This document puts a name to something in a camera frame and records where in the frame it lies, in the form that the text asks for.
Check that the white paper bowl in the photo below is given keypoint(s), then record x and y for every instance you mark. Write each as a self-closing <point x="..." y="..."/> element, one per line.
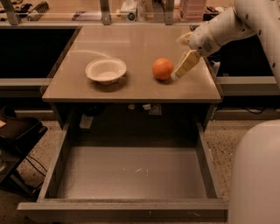
<point x="106" y="71"/>

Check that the white device with lens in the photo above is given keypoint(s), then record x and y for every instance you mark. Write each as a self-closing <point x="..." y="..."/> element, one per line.
<point x="129" y="10"/>

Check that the pink stacked storage box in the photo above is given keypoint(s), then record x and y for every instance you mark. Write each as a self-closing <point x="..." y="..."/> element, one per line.
<point x="192" y="10"/>

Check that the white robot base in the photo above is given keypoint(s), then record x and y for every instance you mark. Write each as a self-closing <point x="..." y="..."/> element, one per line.
<point x="255" y="179"/>

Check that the grey ribbed cylinder tool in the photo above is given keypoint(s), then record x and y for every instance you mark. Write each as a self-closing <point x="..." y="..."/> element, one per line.
<point x="38" y="11"/>

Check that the open grey top drawer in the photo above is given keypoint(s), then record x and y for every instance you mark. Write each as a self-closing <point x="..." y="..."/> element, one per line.
<point x="127" y="180"/>

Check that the grey cabinet with top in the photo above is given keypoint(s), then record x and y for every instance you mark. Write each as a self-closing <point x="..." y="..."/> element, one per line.
<point x="138" y="46"/>

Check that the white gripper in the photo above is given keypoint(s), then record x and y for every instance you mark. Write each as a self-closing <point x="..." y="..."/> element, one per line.
<point x="203" y="40"/>

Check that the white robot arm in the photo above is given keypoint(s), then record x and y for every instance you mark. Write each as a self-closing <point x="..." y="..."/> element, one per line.
<point x="244" y="19"/>

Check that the orange fruit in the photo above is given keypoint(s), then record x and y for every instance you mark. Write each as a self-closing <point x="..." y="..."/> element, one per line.
<point x="162" y="69"/>

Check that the black side cart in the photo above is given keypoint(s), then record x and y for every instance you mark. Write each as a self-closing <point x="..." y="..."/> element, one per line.
<point x="18" y="136"/>

